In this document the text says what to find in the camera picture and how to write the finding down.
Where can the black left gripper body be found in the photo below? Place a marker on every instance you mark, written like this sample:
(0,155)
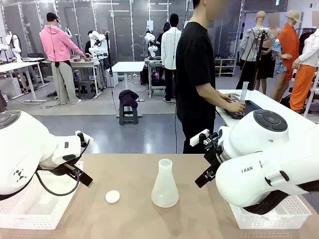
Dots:
(71,168)

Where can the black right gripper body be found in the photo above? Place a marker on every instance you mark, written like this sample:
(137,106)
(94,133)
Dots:
(215,159)

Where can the white round flask cap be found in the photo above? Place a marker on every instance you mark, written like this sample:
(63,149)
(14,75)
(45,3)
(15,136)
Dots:
(112,196)

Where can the translucent plastic conical flask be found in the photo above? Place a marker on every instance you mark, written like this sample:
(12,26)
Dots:
(164,194)

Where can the clear plastic graduated cylinder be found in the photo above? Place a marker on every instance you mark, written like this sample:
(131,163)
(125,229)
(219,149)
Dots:
(244,92)

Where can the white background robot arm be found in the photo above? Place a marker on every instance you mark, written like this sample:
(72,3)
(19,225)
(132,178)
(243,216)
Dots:
(150,47)
(96,37)
(15,42)

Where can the person's right forearm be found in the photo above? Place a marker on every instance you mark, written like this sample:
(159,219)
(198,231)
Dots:
(211,99)

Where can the person's left forearm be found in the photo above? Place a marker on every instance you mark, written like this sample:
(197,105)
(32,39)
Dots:
(219,94)

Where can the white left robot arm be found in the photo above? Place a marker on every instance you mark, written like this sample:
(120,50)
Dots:
(25,149)

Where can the person's right hand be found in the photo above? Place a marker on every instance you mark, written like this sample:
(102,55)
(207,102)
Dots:
(236,107)

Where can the person's left hand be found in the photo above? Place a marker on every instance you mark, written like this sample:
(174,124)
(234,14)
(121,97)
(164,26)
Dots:
(231,97)

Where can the white plastic mesh basket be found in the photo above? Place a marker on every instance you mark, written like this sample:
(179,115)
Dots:
(37,219)
(261,221)

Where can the black plastic tray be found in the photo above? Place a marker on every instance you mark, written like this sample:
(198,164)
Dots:
(251,105)

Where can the dark grey step stool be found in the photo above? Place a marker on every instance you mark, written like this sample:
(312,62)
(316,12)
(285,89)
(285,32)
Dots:
(128,117)

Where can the grey plastic stool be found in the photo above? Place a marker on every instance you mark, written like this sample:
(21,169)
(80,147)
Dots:
(86,87)

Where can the dark clothing bundle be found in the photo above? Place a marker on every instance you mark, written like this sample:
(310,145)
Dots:
(128,98)

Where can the wooden shoe rack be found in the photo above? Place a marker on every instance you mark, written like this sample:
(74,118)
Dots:
(225,67)

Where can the person in black T-shirt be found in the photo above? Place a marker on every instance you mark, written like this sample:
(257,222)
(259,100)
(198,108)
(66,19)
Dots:
(194,62)

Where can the white workbench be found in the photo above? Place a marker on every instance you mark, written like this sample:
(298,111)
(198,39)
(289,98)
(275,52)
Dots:
(82,64)

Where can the mannequin in black dress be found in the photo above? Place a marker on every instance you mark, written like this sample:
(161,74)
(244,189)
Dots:
(265,64)

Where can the black tripod stand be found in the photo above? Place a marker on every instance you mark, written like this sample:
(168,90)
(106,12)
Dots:
(258,57)

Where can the white standing desk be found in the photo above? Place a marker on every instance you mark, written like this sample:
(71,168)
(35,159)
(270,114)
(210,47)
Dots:
(128,67)

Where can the mannequin with orange trousers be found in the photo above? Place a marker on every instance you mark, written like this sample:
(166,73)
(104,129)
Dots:
(302,82)

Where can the long white desk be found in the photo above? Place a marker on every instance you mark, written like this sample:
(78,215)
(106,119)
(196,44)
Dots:
(15,66)

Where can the mannequin in blue floral dress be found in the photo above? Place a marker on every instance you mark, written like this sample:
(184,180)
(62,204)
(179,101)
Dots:
(279,57)

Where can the mannequin in grey hoodie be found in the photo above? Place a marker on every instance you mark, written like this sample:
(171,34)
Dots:
(249,42)

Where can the person in pink hoodie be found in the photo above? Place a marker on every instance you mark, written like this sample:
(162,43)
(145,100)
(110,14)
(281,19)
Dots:
(56,44)

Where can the mannequin in orange robe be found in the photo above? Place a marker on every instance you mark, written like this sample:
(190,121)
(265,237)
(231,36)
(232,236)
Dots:
(289,44)

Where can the clothes rack with dark garments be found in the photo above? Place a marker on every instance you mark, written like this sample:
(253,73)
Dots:
(304,39)

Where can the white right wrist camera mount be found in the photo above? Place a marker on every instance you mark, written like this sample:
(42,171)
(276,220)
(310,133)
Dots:
(197,140)

